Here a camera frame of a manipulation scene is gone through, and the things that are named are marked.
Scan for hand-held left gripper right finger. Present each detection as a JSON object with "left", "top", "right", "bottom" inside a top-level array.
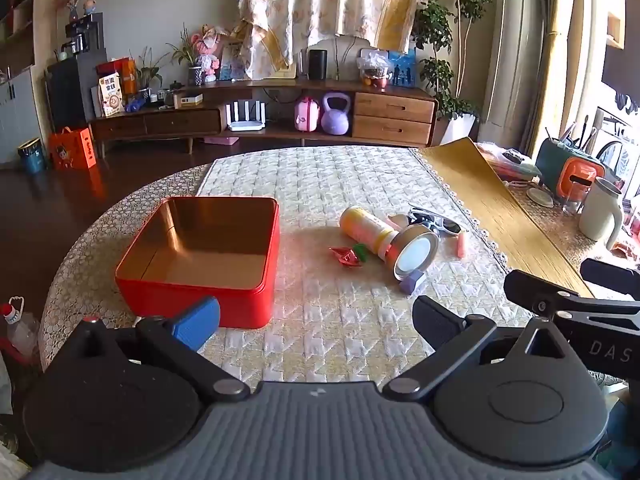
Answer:
[{"left": 382, "top": 295, "right": 576, "bottom": 403}]

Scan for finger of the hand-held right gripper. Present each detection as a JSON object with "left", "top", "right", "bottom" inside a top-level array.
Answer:
[
  {"left": 503, "top": 270, "right": 640, "bottom": 333},
  {"left": 581, "top": 258, "right": 640, "bottom": 288}
]

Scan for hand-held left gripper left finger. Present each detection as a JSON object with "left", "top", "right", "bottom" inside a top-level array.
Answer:
[{"left": 75, "top": 296, "right": 251, "bottom": 403}]

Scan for purple block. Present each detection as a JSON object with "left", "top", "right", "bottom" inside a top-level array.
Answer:
[{"left": 398, "top": 269, "right": 427, "bottom": 295}]

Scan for red tin box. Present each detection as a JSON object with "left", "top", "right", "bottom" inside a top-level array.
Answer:
[{"left": 115, "top": 196, "right": 280, "bottom": 330}]

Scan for round gold tin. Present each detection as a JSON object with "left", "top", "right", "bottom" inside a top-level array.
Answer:
[{"left": 387, "top": 224, "right": 441, "bottom": 281}]

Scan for red paper boat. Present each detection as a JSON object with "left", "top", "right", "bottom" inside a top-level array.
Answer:
[{"left": 329, "top": 246, "right": 366, "bottom": 267}]

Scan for yellow plastic bottle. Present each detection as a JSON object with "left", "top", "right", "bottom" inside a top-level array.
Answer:
[{"left": 339, "top": 206, "right": 401, "bottom": 261}]

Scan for white jug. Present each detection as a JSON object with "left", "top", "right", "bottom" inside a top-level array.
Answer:
[{"left": 579, "top": 176, "right": 625, "bottom": 251}]

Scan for golden table mat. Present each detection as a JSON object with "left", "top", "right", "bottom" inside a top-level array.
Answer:
[{"left": 410, "top": 137, "right": 596, "bottom": 298}]

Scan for white round lid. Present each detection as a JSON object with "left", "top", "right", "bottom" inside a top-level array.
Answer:
[{"left": 525, "top": 187, "right": 556, "bottom": 207}]

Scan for sunglasses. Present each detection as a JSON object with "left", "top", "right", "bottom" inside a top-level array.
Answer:
[{"left": 407, "top": 203, "right": 463, "bottom": 237}]

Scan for green and orange utensil holder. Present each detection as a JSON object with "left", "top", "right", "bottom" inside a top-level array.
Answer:
[{"left": 535, "top": 137, "right": 606, "bottom": 211}]

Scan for colourful cloth pile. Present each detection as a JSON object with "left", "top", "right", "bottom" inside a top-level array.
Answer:
[{"left": 475, "top": 142, "right": 543, "bottom": 183}]

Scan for lace tablecloth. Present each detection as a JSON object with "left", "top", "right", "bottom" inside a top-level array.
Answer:
[{"left": 39, "top": 160, "right": 626, "bottom": 391}]

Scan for clear water bottle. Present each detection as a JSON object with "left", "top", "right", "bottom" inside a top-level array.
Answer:
[{"left": 0, "top": 296, "right": 41, "bottom": 356}]

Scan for cream quilted table mat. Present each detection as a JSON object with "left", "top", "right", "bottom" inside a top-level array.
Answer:
[{"left": 196, "top": 146, "right": 541, "bottom": 401}]

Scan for white plant pot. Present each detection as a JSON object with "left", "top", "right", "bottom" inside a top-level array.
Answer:
[{"left": 440, "top": 112, "right": 478, "bottom": 147}]

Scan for light wooden drawer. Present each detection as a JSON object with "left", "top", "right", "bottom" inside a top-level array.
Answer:
[
  {"left": 354, "top": 92, "right": 436, "bottom": 123},
  {"left": 352, "top": 116, "right": 433, "bottom": 145}
]

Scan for wooden TV cabinet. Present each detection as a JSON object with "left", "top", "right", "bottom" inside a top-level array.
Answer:
[{"left": 87, "top": 77, "right": 440, "bottom": 156}]

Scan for white router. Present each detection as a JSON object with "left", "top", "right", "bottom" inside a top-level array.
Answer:
[{"left": 225, "top": 101, "right": 268, "bottom": 132}]

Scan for orange gift bag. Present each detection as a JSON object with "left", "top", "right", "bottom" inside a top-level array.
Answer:
[{"left": 48, "top": 126, "right": 96, "bottom": 171}]

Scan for purple kettlebell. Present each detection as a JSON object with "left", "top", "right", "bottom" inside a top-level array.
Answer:
[{"left": 320, "top": 92, "right": 352, "bottom": 136}]

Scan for teal bin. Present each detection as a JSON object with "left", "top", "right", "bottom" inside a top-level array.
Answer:
[{"left": 18, "top": 137, "right": 48, "bottom": 175}]

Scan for pink toy case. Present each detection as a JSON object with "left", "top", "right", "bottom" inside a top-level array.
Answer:
[{"left": 294, "top": 96, "right": 321, "bottom": 134}]

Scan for white cereal box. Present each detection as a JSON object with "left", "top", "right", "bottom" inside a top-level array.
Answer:
[{"left": 97, "top": 74, "right": 126, "bottom": 118}]

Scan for tall green plant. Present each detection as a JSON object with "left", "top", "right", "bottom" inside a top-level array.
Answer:
[{"left": 410, "top": 0, "right": 493, "bottom": 121}]

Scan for plant in patterned pot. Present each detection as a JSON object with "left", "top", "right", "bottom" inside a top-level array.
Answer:
[{"left": 167, "top": 25, "right": 206, "bottom": 86}]

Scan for blue picture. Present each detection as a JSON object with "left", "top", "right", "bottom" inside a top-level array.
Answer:
[{"left": 387, "top": 50, "right": 418, "bottom": 88}]

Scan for small potted plant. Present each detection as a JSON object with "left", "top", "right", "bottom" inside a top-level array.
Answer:
[{"left": 131, "top": 47, "right": 166, "bottom": 101}]

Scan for bag of fruit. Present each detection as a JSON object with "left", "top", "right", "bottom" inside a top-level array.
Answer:
[{"left": 356, "top": 55, "right": 392, "bottom": 90}]

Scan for blue picture book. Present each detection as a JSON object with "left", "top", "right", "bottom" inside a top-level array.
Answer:
[{"left": 220, "top": 40, "right": 246, "bottom": 81}]

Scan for red and orange gift boxes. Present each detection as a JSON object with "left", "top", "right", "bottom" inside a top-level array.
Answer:
[{"left": 96, "top": 57, "right": 137, "bottom": 96}]

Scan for grey cupboard unit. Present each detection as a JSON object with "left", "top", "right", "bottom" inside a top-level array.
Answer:
[{"left": 0, "top": 67, "right": 51, "bottom": 166}]

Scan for pink doll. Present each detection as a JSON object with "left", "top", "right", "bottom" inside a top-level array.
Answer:
[{"left": 192, "top": 24, "right": 223, "bottom": 83}]

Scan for black cabinet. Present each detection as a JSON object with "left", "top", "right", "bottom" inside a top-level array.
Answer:
[{"left": 46, "top": 49, "right": 108, "bottom": 123}]

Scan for black speaker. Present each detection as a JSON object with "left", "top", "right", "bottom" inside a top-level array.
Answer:
[{"left": 307, "top": 49, "right": 328, "bottom": 81}]

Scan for beige chair back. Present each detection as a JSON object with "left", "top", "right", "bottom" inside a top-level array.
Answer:
[{"left": 300, "top": 35, "right": 373, "bottom": 81}]

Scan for black coffee machine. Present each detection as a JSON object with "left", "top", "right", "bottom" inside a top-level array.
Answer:
[{"left": 64, "top": 12, "right": 106, "bottom": 56}]

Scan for hanging printed cloth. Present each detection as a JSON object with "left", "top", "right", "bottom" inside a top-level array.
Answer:
[{"left": 237, "top": 0, "right": 436, "bottom": 78}]

